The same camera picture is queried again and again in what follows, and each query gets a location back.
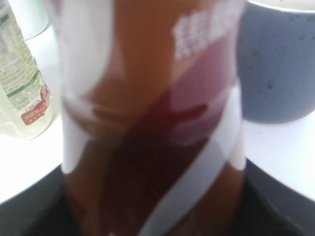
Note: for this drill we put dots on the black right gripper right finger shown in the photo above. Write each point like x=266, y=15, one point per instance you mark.
x=269, y=208

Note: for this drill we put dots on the milky juice bottle white cap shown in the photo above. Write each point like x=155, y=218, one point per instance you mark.
x=25, y=100

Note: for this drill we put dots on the dark grey mug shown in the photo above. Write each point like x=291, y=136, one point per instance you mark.
x=276, y=60

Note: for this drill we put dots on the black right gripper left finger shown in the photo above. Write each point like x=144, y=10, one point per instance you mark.
x=41, y=210

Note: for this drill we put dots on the brown coffee bottle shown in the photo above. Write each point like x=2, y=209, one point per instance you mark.
x=152, y=117

